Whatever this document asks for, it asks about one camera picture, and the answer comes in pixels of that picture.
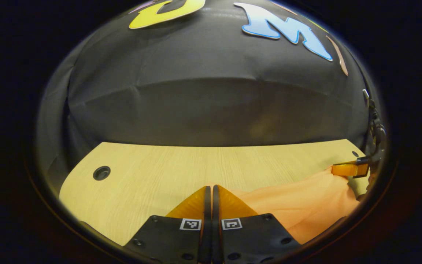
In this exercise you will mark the black backdrop cloth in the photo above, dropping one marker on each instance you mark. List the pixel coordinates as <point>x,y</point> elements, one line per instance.
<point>214,102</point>

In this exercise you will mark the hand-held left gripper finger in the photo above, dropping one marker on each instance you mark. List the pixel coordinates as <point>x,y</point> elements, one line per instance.
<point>207,227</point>
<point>216,227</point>

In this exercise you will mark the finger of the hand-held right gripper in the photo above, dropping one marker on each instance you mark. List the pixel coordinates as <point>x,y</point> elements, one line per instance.
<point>346,169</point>

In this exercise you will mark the orange T-shirt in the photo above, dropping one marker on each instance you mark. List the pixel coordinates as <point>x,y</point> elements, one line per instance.
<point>299,205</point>

